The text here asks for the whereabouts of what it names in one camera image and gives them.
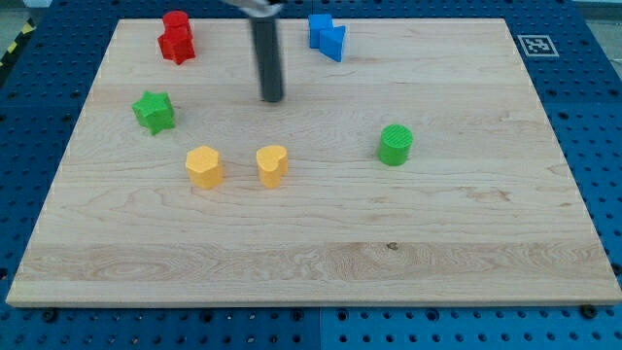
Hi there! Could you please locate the yellow black hazard tape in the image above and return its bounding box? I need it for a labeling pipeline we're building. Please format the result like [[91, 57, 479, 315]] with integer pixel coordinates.
[[1, 17, 37, 69]]

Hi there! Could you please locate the light wooden board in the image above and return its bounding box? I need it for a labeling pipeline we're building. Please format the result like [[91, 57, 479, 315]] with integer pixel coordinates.
[[7, 18, 621, 308]]

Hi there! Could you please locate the yellow heart block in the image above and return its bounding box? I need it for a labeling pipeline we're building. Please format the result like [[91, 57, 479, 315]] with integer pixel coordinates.
[[256, 145, 289, 189]]

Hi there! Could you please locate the white fiducial marker tag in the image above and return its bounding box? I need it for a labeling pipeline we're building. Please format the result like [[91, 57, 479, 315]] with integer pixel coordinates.
[[518, 34, 559, 57]]

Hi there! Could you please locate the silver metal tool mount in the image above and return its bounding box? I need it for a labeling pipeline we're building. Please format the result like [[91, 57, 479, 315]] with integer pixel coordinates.
[[224, 0, 284, 18]]

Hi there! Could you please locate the blue triangle block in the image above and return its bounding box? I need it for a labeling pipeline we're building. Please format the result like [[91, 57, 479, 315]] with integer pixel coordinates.
[[319, 26, 347, 62]]

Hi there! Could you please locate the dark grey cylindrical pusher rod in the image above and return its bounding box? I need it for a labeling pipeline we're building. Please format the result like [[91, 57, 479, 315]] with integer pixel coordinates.
[[250, 16, 284, 103]]

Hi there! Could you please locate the green star block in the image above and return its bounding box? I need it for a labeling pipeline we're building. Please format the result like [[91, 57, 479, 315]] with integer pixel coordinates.
[[131, 90, 175, 135]]

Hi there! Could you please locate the red star block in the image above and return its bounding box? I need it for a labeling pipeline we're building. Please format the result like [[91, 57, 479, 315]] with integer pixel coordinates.
[[157, 27, 195, 65]]

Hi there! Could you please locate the red cylinder block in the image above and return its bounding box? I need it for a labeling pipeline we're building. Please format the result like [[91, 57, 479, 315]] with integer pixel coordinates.
[[162, 10, 190, 31]]

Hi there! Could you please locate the yellow hexagon block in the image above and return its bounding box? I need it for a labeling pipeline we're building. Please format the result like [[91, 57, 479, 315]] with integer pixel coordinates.
[[186, 146, 224, 190]]

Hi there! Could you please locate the green cylinder block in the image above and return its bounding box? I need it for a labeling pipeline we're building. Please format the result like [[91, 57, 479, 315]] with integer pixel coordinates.
[[378, 124, 413, 166]]

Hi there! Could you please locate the blue cube block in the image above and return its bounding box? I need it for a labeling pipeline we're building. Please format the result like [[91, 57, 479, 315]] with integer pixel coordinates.
[[307, 14, 333, 49]]

